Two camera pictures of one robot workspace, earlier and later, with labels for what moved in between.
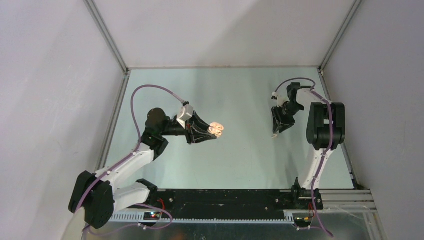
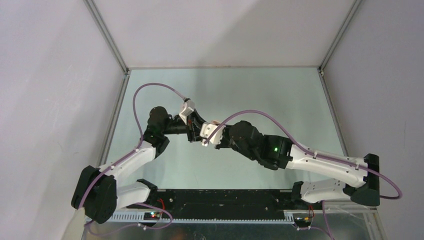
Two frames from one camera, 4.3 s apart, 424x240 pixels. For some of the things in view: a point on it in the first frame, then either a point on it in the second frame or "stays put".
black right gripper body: (291, 108) to (226, 141)
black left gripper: (197, 130) stays put
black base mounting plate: (233, 200) stays put
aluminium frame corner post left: (102, 25) stays put
